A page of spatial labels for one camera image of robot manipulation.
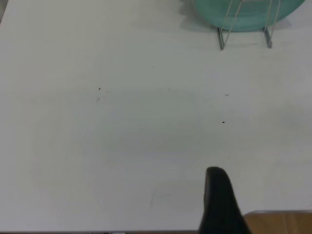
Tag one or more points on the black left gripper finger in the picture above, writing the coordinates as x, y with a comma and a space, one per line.
219, 207

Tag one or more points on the green plate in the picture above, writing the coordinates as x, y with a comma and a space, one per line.
212, 14

